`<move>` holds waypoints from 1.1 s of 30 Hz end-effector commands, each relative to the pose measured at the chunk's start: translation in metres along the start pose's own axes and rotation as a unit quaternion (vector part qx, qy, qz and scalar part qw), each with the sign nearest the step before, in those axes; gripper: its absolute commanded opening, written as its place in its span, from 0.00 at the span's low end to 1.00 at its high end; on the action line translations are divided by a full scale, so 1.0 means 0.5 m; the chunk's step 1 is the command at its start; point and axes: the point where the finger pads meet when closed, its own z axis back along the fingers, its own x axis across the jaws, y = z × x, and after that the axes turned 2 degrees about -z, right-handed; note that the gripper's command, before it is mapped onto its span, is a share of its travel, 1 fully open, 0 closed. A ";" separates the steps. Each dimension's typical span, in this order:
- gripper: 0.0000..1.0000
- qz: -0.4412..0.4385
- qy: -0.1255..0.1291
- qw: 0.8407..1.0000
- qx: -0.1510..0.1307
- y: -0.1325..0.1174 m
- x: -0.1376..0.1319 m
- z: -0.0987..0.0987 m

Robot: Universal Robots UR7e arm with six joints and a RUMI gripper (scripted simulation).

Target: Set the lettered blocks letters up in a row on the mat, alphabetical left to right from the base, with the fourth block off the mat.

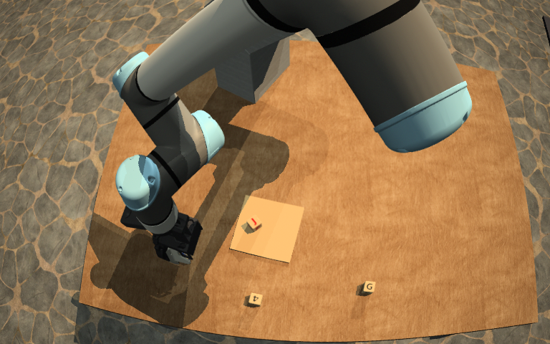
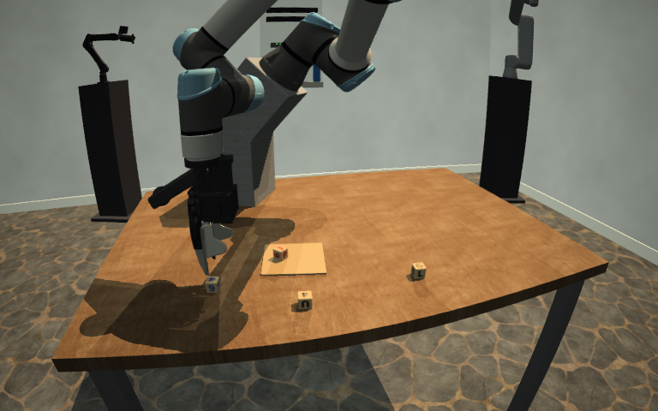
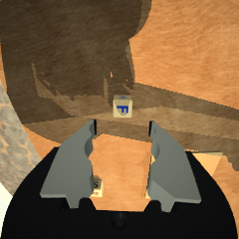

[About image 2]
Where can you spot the light orange mat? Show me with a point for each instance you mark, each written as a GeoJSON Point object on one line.
{"type": "Point", "coordinates": [303, 259]}

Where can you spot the beige letter block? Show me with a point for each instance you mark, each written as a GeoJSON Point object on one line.
{"type": "Point", "coordinates": [212, 285]}
{"type": "Point", "coordinates": [304, 300]}
{"type": "Point", "coordinates": [418, 270]}
{"type": "Point", "coordinates": [280, 253]}

